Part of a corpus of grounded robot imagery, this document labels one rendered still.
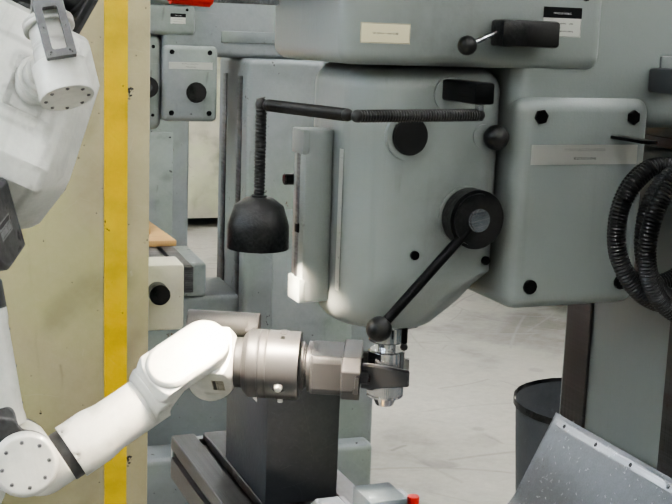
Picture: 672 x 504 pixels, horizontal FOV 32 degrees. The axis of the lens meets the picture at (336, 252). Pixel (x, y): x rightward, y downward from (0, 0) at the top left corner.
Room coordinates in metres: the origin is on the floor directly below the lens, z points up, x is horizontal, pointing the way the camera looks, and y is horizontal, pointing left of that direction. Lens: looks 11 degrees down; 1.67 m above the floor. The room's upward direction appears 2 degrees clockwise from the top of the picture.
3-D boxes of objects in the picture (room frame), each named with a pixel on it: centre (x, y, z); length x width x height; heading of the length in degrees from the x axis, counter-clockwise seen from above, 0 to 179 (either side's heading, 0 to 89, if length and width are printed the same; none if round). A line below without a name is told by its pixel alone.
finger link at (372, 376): (1.43, -0.07, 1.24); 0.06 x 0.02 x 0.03; 87
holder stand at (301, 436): (1.84, 0.08, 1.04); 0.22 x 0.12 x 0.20; 22
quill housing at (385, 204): (1.46, -0.07, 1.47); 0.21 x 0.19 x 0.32; 22
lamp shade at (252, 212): (1.35, 0.09, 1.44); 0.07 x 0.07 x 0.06
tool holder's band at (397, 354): (1.46, -0.07, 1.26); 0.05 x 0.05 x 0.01
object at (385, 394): (1.46, -0.07, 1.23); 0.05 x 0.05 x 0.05
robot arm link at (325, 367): (1.46, 0.02, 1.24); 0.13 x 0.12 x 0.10; 177
